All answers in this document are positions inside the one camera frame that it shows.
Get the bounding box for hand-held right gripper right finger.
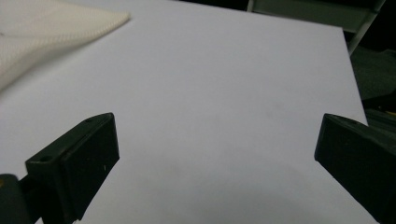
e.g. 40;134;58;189
314;113;396;224

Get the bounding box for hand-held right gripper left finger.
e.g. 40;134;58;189
25;112;120;224

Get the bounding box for white textured cloth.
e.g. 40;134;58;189
0;0;132;91

